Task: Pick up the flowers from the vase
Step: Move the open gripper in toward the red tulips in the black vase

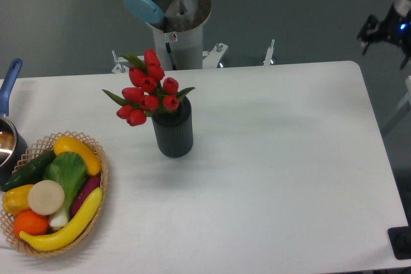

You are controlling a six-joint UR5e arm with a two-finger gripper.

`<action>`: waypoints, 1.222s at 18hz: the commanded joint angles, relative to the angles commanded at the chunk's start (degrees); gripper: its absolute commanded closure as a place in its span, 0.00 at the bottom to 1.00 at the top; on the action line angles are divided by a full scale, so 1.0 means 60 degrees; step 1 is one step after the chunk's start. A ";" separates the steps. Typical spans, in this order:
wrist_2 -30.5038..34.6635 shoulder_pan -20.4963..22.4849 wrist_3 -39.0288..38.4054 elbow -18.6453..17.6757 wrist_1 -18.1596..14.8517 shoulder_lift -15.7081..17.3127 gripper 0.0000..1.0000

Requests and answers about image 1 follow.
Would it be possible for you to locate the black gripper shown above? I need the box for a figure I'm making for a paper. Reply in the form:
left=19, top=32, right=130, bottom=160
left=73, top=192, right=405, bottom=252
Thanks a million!
left=357, top=4, right=410, bottom=69

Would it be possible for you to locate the red tulip bouquet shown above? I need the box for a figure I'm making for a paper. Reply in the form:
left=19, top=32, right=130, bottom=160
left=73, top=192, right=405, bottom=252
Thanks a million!
left=103, top=49, right=195, bottom=126

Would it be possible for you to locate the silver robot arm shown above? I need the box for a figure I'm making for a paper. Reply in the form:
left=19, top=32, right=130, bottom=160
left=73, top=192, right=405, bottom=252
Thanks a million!
left=123, top=0, right=410, bottom=70

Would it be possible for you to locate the dark grey ribbed vase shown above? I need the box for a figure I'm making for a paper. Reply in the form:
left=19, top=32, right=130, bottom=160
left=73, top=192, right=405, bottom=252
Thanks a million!
left=152, top=98, right=193, bottom=158

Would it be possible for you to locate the black device at table edge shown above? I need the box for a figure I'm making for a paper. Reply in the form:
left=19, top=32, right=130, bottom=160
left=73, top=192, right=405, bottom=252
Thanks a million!
left=387, top=226, right=410, bottom=260

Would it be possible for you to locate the purple eggplant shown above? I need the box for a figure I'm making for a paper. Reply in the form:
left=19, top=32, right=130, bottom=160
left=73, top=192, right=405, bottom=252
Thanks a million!
left=70, top=175, right=101, bottom=218

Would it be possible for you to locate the yellow squash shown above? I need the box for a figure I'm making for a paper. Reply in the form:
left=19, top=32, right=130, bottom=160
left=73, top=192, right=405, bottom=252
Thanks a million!
left=53, top=136, right=101, bottom=176

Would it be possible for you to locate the green leafy bok choy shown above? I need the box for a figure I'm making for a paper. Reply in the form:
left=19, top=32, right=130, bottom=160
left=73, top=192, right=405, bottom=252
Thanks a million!
left=42, top=152, right=87, bottom=230

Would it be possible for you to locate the woven wicker basket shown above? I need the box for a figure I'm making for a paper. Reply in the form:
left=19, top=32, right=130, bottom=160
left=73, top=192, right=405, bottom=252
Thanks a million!
left=1, top=132, right=108, bottom=257

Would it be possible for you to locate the yellow banana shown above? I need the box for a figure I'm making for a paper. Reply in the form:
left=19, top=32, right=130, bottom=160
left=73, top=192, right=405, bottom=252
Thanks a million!
left=19, top=187, right=103, bottom=252

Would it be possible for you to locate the beige round disc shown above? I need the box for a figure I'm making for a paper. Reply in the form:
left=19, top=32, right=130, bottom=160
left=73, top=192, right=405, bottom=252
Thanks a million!
left=28, top=180, right=65, bottom=216

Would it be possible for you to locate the green cucumber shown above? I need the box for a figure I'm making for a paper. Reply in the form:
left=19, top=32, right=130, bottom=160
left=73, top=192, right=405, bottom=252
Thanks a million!
left=1, top=150, right=56, bottom=192

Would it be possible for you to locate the orange fruit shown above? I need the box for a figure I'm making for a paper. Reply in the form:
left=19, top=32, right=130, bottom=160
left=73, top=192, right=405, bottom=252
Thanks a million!
left=13, top=210, right=49, bottom=239

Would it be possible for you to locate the yellow bell pepper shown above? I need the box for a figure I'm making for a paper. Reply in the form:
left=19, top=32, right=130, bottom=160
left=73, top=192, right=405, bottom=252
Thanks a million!
left=2, top=184, right=33, bottom=216

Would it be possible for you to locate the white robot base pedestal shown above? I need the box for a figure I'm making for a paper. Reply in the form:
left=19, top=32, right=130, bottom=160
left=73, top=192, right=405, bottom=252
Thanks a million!
left=110, top=20, right=276, bottom=74

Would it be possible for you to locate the blue handled steel saucepan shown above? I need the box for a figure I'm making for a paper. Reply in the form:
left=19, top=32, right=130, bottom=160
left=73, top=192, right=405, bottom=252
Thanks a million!
left=1, top=58, right=28, bottom=185

